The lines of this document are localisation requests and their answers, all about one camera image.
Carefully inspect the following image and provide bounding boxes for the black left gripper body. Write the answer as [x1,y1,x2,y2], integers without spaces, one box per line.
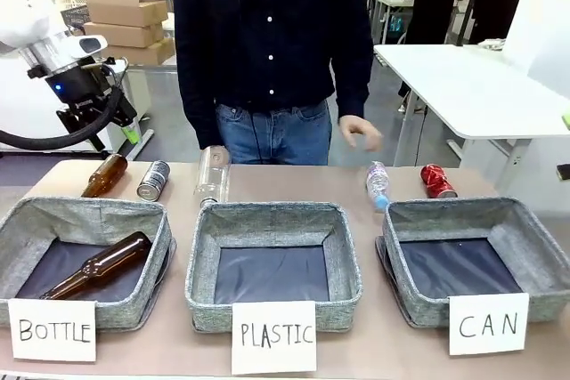
[27,55,138,133]

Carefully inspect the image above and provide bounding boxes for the person's left forearm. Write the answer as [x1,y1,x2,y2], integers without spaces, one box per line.
[331,36,375,121]

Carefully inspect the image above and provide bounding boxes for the person's right forearm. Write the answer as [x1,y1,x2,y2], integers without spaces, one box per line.
[175,36,220,150]

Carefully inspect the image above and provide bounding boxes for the dark silver drink can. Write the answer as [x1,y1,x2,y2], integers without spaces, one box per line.
[135,159,172,202]

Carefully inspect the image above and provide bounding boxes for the grey fabric basket can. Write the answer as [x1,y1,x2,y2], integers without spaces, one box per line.
[375,196,570,328]

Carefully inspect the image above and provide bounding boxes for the grey fabric basket bottle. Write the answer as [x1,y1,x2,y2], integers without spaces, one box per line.
[0,196,178,330]

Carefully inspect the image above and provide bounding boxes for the crushed red drink can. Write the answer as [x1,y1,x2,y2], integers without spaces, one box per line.
[419,164,460,200]

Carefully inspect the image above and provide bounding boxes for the grey fabric basket plastic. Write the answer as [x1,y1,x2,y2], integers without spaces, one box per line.
[183,200,364,334]

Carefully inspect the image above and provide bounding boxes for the paper label CAN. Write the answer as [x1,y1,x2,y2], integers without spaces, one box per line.
[447,292,531,357]

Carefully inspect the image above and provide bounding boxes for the person's left hand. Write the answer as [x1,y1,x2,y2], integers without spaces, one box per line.
[338,114,386,154]

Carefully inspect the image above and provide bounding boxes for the short brown glass bottle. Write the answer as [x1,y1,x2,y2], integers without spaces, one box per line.
[80,152,130,199]

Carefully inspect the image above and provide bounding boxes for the grey background desk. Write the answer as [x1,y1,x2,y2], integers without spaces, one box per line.
[118,63,180,150]

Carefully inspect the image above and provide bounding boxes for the flat closed cardboard box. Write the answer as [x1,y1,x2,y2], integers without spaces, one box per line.
[83,20,166,49]

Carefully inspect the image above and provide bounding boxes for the black plastic crate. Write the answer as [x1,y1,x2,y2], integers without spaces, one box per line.
[59,4,90,36]

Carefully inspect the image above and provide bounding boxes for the large cardboard box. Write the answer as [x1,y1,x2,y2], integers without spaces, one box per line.
[102,36,176,67]

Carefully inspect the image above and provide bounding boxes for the large clear plastic bottle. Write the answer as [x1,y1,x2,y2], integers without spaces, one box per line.
[192,144,232,209]

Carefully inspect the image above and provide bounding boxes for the open cardboard box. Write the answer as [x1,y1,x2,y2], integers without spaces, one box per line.
[85,0,170,28]

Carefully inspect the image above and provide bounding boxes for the white side table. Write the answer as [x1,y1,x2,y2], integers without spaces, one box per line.
[372,43,570,168]

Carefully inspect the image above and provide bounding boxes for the long brown glass bottle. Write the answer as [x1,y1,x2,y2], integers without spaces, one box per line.
[38,230,154,302]

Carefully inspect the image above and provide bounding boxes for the blue denim jeans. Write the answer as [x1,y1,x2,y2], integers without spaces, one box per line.
[215,100,334,166]

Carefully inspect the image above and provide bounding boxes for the person in dark shirt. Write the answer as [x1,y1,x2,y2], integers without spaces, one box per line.
[172,0,375,150]

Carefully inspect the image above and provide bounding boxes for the bystander in black clothes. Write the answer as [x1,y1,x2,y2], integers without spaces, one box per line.
[397,0,460,115]

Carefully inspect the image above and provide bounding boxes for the small blue-capped plastic bottle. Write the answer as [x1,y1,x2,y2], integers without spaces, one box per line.
[365,160,394,214]

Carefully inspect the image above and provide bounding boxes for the paper label BOTTLE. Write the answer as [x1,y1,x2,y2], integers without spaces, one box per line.
[7,298,98,363]

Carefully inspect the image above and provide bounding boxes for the paper label PLASTIC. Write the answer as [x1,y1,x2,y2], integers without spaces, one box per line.
[230,300,318,376]

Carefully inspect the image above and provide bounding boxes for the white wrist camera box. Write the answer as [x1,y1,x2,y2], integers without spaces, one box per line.
[66,34,110,61]

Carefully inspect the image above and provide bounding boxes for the black corrugated cable hose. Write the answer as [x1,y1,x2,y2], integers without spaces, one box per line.
[0,84,124,150]

